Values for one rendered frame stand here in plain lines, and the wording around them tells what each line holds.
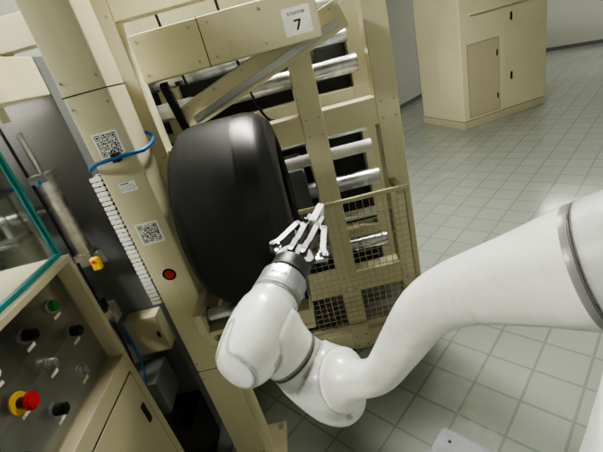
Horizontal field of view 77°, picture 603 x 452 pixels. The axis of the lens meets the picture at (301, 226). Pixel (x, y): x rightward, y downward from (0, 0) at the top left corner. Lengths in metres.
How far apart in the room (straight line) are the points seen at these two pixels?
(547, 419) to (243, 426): 1.28
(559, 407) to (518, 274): 1.80
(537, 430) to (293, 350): 1.53
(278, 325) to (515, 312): 0.37
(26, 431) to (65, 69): 0.89
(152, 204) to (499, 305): 1.07
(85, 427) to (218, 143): 0.82
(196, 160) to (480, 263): 0.84
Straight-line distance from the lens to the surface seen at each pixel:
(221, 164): 1.03
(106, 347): 1.40
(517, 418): 2.05
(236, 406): 1.74
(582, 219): 0.32
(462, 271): 0.36
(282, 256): 0.72
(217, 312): 1.33
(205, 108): 1.55
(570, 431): 2.06
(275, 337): 0.60
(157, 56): 1.43
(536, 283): 0.33
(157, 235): 1.30
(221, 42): 1.38
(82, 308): 1.33
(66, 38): 1.23
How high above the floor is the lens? 1.63
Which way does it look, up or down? 25 degrees down
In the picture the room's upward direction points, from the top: 15 degrees counter-clockwise
